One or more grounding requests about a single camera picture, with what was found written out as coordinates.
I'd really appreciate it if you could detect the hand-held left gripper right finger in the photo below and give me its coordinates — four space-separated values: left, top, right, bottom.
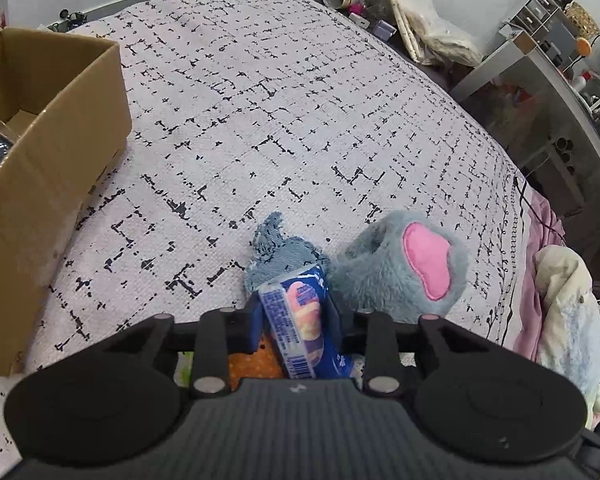
312 293 481 394

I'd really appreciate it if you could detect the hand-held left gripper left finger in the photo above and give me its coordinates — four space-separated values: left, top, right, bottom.
96 294 272 397

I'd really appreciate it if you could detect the blue plastic snack packet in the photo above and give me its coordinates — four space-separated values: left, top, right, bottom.
257 263 352 381

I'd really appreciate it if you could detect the orange dotted cloth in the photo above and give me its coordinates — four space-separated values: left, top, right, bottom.
228 334 286 392

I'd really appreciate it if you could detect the blue denim cloth scrap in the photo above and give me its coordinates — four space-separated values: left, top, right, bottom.
244 211 332 293

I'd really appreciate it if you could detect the green floral cloth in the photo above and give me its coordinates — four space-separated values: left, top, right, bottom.
176 351 197 387

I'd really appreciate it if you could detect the grey plush slipper pink paw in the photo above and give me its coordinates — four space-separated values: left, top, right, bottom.
326 210 471 326

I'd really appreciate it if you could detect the pink bed sheet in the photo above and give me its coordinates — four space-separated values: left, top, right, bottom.
512 192 567 363

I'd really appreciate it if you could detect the white black-patterned bed blanket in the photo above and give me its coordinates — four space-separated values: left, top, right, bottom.
0 0 537 461

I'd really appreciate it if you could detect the cream and blue blanket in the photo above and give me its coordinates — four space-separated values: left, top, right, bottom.
531 245 600 431

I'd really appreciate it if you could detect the brown cardboard box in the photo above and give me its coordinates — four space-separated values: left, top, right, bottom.
0 27 134 377

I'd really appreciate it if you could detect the white side table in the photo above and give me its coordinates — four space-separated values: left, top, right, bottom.
450 30 600 221

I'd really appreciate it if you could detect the beige tote bag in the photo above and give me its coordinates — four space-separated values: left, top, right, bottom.
382 0 482 67

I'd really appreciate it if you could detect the grey drawer organizer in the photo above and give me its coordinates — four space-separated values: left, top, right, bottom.
502 0 578 63

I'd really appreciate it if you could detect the wicker basket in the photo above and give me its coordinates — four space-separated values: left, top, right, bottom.
564 2 600 40

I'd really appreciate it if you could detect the black cable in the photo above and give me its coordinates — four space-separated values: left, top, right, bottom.
512 174 567 243

